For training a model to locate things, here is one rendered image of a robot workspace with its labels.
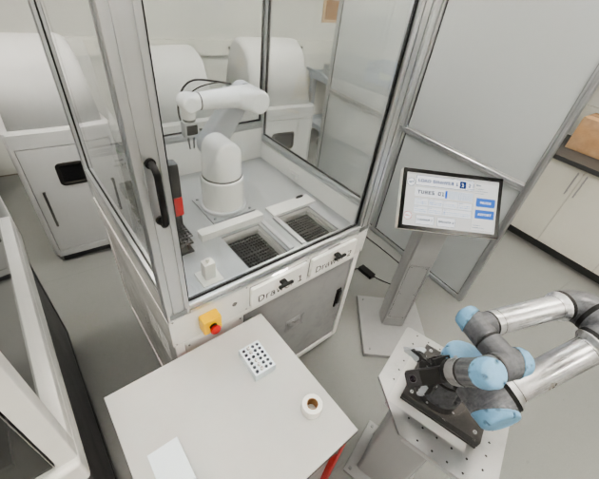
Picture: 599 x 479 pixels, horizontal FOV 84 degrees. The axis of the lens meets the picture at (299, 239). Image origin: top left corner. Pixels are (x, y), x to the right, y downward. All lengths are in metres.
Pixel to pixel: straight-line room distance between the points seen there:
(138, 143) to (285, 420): 0.95
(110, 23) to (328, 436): 1.22
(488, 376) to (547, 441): 1.67
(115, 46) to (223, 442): 1.08
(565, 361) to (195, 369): 1.17
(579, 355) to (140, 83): 1.33
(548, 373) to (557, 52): 1.68
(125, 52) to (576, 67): 2.09
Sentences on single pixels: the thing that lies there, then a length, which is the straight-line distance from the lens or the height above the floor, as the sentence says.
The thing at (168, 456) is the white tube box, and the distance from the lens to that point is 1.19.
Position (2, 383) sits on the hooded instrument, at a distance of 0.84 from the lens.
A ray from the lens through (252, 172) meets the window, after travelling 1.05.
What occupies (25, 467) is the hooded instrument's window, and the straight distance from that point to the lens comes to 1.08.
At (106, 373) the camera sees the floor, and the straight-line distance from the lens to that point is 2.35.
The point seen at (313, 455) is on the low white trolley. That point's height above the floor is 0.76.
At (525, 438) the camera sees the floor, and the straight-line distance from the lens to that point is 2.55.
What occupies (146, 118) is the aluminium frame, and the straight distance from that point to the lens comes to 0.83.
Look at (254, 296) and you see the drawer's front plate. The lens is 1.36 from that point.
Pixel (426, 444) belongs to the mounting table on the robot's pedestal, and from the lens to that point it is 1.35.
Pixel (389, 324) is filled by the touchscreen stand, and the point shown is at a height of 0.05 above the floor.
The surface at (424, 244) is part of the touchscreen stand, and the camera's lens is 2.01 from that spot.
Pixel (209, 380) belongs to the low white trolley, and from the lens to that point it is 1.32.
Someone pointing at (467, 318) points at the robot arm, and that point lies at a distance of 1.11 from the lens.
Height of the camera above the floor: 1.93
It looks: 39 degrees down
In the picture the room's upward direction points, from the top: 8 degrees clockwise
